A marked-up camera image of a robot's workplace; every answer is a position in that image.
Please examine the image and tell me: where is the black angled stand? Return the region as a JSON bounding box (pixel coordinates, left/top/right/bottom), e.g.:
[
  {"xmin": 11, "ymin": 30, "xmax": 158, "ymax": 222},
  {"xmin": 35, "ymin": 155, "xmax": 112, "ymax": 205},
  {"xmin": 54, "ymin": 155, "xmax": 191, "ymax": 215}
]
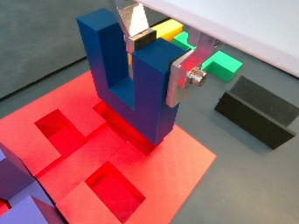
[{"xmin": 215, "ymin": 76, "xmax": 299, "ymax": 150}]

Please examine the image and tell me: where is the green zigzag block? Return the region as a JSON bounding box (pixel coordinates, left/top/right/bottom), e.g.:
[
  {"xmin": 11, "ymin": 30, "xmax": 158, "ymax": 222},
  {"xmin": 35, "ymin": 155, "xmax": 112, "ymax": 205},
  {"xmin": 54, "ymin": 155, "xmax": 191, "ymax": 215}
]
[{"xmin": 173, "ymin": 31, "xmax": 243, "ymax": 82}]

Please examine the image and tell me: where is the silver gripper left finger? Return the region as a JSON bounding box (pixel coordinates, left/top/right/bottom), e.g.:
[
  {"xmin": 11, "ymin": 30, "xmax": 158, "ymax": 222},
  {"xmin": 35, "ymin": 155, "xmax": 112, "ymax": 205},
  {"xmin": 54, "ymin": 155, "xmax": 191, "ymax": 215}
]
[{"xmin": 115, "ymin": 0, "xmax": 157, "ymax": 78}]

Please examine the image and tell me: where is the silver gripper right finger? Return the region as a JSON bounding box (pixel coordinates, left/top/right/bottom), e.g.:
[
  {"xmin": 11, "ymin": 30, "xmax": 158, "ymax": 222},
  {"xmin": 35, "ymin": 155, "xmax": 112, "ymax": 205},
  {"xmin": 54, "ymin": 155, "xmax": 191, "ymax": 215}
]
[{"xmin": 166, "ymin": 28, "xmax": 217, "ymax": 108}]

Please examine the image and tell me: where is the red puzzle board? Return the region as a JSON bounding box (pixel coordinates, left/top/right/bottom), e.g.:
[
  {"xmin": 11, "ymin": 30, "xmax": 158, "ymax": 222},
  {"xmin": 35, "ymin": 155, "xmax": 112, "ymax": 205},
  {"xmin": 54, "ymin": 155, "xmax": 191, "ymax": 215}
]
[{"xmin": 0, "ymin": 73, "xmax": 215, "ymax": 224}]

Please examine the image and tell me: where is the blue U-shaped block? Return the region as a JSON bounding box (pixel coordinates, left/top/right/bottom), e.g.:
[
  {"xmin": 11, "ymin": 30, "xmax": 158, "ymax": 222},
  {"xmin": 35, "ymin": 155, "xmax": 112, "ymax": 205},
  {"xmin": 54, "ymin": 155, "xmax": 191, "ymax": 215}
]
[{"xmin": 78, "ymin": 9, "xmax": 183, "ymax": 144}]

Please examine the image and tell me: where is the yellow long block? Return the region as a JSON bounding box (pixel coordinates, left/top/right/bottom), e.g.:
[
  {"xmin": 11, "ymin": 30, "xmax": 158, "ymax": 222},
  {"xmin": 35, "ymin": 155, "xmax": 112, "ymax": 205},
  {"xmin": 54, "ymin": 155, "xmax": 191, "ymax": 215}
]
[{"xmin": 153, "ymin": 19, "xmax": 183, "ymax": 42}]

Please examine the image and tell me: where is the purple block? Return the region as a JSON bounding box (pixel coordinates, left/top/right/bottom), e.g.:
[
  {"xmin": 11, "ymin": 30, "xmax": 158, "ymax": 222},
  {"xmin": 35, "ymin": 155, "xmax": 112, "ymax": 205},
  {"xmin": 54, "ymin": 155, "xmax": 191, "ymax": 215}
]
[{"xmin": 0, "ymin": 143, "xmax": 67, "ymax": 224}]

